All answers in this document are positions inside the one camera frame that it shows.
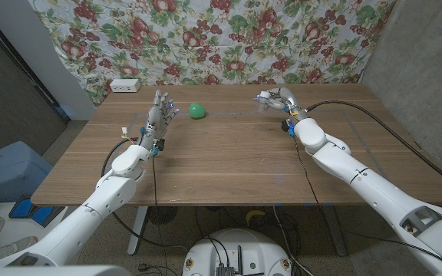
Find black round fan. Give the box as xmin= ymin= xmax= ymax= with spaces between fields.
xmin=147 ymin=205 xmax=179 ymax=225

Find grey table leg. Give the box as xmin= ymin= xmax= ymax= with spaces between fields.
xmin=322 ymin=205 xmax=348 ymax=257

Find floral fruit print backdrop cloth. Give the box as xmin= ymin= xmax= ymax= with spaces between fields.
xmin=27 ymin=0 xmax=397 ymax=108

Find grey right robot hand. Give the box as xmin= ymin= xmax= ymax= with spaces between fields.
xmin=253 ymin=87 xmax=309 ymax=123

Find blue plastic bin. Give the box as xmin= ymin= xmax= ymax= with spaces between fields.
xmin=0 ymin=140 xmax=54 ymax=204

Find blue foot pedals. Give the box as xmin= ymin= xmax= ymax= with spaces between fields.
xmin=8 ymin=197 xmax=65 ymax=227

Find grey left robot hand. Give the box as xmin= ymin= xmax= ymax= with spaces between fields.
xmin=138 ymin=90 xmax=180 ymax=154

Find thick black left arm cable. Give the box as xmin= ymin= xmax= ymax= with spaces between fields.
xmin=101 ymin=137 xmax=187 ymax=256

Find green ball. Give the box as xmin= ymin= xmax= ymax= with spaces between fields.
xmin=188 ymin=102 xmax=207 ymax=120

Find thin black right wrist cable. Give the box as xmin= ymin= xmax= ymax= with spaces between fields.
xmin=292 ymin=133 xmax=442 ymax=265

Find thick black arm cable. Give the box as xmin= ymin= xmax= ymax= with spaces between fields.
xmin=101 ymin=137 xmax=187 ymax=256
xmin=305 ymin=100 xmax=442 ymax=195

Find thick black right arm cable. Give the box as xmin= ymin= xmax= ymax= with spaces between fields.
xmin=305 ymin=100 xmax=442 ymax=195

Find white power strip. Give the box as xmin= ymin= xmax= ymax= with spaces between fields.
xmin=109 ymin=78 xmax=142 ymax=94

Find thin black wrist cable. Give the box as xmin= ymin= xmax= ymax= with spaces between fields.
xmin=150 ymin=153 xmax=170 ymax=276
xmin=292 ymin=133 xmax=442 ymax=265

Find yellow curved object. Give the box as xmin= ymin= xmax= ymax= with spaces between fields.
xmin=245 ymin=209 xmax=267 ymax=226

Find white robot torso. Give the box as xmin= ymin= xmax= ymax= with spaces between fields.
xmin=0 ymin=264 xmax=130 ymax=276

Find thin black left wrist cable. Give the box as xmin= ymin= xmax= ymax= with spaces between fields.
xmin=150 ymin=153 xmax=170 ymax=276

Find white table leg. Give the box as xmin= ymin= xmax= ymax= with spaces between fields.
xmin=127 ymin=205 xmax=149 ymax=256

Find clear medicine bottle white cap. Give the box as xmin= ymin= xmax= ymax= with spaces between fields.
xmin=256 ymin=90 xmax=271 ymax=114

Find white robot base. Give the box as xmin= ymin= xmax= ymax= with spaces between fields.
xmin=181 ymin=228 xmax=293 ymax=276

